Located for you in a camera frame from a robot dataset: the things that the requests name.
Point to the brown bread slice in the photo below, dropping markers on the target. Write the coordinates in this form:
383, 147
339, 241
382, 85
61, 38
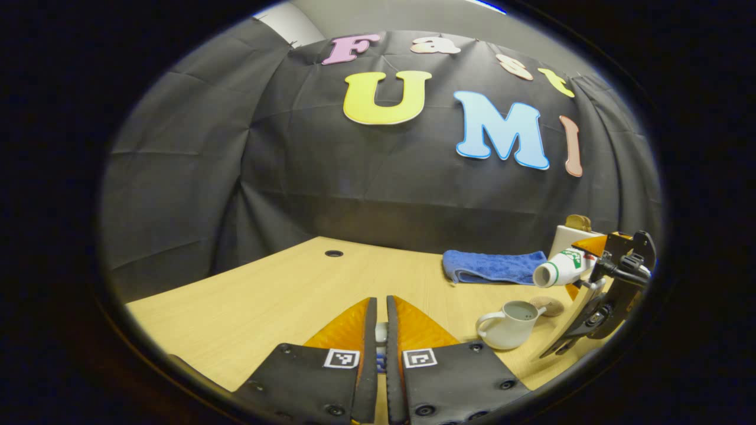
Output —
579, 222

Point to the white toaster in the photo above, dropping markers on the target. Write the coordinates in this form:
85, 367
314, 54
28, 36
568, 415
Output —
566, 242

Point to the white ceramic teacup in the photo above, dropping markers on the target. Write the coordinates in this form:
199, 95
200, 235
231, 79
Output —
511, 327

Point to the black backdrop cloth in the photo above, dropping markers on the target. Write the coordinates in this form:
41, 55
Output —
354, 177

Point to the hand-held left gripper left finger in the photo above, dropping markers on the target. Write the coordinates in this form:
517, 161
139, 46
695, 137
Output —
371, 354

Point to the white blue teacup lid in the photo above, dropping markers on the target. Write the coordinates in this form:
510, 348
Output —
381, 333

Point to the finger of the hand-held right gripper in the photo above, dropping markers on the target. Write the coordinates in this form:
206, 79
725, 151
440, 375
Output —
574, 291
593, 245

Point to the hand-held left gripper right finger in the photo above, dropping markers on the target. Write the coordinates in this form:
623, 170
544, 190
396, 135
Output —
393, 354

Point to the white plastic water bottle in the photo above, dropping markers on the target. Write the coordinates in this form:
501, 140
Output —
561, 270

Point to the blue towel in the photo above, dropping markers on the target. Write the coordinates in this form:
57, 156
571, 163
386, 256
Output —
490, 267

